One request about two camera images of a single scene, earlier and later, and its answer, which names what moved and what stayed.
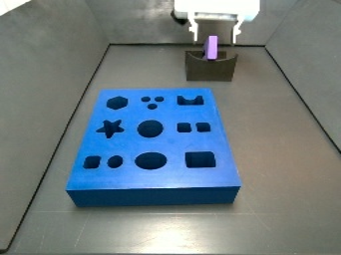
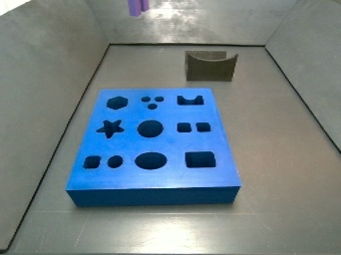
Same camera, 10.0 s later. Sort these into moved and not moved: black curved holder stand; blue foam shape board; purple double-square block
Moved: purple double-square block
Not moved: blue foam shape board; black curved holder stand
